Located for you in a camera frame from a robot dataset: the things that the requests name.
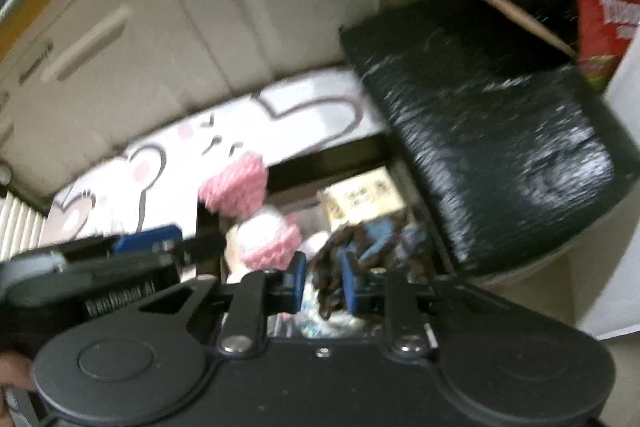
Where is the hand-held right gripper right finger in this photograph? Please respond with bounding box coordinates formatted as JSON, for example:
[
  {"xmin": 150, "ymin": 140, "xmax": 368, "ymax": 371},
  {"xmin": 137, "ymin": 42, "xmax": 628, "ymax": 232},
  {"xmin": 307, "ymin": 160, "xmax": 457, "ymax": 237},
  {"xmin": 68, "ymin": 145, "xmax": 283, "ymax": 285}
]
[{"xmin": 340, "ymin": 254, "xmax": 506, "ymax": 358}]

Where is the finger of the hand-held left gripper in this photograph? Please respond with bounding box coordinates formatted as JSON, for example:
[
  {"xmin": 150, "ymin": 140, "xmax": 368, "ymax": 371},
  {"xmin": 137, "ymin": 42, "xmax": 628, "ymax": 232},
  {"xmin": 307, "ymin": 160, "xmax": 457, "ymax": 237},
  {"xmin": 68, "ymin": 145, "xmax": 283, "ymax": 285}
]
[{"xmin": 50, "ymin": 226, "xmax": 227, "ymax": 265}]

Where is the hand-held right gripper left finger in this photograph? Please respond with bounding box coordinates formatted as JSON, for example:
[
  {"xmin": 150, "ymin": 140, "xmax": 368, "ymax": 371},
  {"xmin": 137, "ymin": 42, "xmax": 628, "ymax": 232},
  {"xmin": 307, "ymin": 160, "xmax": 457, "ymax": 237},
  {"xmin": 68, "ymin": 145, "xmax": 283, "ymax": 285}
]
[{"xmin": 135, "ymin": 252, "xmax": 307, "ymax": 355}]

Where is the blue white crochet ball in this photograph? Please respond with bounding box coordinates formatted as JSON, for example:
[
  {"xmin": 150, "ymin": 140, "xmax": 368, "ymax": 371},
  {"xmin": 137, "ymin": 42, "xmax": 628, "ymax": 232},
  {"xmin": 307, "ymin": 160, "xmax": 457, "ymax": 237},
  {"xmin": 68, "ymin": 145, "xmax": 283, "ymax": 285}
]
[{"xmin": 297, "ymin": 282, "xmax": 351, "ymax": 339}]

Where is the pink white crochet toy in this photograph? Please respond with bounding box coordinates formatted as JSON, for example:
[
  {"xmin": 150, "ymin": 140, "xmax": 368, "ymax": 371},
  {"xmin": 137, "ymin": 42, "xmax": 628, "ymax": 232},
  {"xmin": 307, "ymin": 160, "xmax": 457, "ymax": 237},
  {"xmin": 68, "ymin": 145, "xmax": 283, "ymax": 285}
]
[{"xmin": 234, "ymin": 206, "xmax": 304, "ymax": 272}]

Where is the brown blue crochet toy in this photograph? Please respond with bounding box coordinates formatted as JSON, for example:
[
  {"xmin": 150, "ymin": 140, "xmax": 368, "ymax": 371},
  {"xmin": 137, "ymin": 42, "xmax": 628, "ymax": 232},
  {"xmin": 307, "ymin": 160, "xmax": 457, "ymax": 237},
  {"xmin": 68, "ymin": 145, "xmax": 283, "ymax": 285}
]
[{"xmin": 307, "ymin": 217, "xmax": 441, "ymax": 323}]

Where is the pink crochet piece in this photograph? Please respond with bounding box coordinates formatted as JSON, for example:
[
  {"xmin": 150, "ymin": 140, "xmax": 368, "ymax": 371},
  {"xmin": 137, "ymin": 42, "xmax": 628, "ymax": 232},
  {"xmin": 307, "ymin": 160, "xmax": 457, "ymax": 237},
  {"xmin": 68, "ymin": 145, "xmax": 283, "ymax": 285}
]
[{"xmin": 198, "ymin": 151, "xmax": 270, "ymax": 214}]

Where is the black storage box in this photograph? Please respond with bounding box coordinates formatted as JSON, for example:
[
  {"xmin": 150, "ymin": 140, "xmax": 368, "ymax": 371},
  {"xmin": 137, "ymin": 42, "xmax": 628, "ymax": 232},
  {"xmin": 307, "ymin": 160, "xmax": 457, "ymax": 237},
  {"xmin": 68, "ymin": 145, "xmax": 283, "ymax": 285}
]
[{"xmin": 195, "ymin": 134, "xmax": 456, "ymax": 343}]

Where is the person's left hand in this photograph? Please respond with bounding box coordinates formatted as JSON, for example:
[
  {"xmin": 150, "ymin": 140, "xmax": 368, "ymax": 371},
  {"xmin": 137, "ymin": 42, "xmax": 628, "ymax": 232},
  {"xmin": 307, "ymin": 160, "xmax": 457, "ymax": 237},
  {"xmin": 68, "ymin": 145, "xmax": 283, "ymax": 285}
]
[{"xmin": 0, "ymin": 351, "xmax": 38, "ymax": 410}]

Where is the oval wooden block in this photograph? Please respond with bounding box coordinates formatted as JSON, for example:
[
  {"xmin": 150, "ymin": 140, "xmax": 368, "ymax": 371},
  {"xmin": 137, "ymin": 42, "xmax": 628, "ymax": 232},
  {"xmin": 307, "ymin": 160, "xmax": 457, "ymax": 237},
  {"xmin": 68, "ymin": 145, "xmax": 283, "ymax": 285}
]
[{"xmin": 224, "ymin": 227, "xmax": 247, "ymax": 282}]

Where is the white ribbed panel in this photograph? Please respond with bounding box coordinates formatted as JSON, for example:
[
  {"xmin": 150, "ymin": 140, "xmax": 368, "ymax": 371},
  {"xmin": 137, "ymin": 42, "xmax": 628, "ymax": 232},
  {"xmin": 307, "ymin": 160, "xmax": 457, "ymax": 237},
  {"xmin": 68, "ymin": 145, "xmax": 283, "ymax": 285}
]
[{"xmin": 0, "ymin": 191, "xmax": 49, "ymax": 264}]

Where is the printed blanket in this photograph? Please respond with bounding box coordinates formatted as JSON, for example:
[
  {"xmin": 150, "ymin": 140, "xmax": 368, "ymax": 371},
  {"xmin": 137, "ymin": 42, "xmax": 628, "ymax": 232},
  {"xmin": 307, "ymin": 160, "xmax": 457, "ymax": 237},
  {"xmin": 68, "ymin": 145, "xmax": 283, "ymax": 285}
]
[{"xmin": 45, "ymin": 69, "xmax": 388, "ymax": 253}]

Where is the yellow patterned card box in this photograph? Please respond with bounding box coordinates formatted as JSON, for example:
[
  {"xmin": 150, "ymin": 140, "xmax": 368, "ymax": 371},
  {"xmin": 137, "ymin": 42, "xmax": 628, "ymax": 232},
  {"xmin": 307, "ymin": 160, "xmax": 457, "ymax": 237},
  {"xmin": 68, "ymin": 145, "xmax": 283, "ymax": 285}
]
[{"xmin": 317, "ymin": 166, "xmax": 407, "ymax": 234}]

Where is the beige panelled cabinet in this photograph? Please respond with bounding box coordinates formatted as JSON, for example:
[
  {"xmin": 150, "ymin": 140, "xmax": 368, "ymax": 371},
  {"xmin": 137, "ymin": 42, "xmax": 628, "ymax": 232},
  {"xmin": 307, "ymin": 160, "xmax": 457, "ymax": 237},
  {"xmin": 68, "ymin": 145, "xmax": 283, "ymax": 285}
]
[{"xmin": 0, "ymin": 0, "xmax": 481, "ymax": 202}]

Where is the red snack packet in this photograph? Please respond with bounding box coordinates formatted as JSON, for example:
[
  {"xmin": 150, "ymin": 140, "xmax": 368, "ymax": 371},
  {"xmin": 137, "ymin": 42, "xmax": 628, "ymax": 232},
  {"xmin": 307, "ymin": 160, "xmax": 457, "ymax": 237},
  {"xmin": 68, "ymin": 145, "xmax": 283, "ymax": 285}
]
[{"xmin": 575, "ymin": 0, "xmax": 640, "ymax": 94}]

